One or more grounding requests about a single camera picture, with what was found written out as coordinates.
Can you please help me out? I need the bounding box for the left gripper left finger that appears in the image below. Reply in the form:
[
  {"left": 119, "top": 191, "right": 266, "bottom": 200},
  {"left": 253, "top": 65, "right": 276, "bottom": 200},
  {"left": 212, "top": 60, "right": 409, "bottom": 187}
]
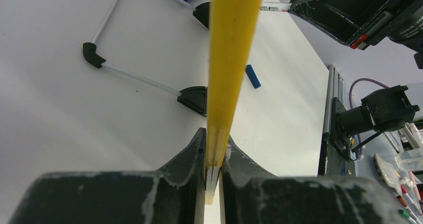
[{"left": 10, "top": 128, "right": 206, "bottom": 224}]

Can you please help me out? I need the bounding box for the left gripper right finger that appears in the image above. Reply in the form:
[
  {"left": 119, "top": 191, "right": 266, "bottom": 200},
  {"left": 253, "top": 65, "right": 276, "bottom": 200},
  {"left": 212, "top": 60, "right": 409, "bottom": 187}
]
[{"left": 219, "top": 139, "right": 406, "bottom": 224}]

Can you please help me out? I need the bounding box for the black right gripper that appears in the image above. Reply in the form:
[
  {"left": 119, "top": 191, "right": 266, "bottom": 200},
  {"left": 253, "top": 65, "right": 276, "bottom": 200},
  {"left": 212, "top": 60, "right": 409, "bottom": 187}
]
[{"left": 288, "top": 0, "right": 423, "bottom": 51}]

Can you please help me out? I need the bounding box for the blue capped marker pen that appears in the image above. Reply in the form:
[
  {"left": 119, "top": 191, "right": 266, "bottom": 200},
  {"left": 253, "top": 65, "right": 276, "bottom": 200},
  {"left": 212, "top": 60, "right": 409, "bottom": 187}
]
[{"left": 259, "top": 2, "right": 292, "bottom": 12}]

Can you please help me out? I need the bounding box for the yellow framed whiteboard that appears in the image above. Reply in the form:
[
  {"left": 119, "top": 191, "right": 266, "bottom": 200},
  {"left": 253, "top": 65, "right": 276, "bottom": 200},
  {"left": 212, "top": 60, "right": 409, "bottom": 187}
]
[{"left": 82, "top": 0, "right": 267, "bottom": 206}]

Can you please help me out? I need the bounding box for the blue marker cap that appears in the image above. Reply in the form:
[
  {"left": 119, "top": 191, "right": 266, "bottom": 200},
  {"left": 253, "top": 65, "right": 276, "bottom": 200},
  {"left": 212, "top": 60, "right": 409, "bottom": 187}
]
[{"left": 245, "top": 64, "right": 261, "bottom": 89}]

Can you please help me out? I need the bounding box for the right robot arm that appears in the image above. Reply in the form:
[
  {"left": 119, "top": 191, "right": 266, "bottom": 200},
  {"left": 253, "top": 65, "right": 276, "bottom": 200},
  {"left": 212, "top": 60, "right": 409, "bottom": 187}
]
[{"left": 289, "top": 0, "right": 423, "bottom": 136}]

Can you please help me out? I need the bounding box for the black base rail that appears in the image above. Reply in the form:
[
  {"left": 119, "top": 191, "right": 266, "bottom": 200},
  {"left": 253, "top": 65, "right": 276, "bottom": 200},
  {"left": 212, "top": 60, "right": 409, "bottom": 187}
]
[{"left": 318, "top": 65, "right": 356, "bottom": 176}]

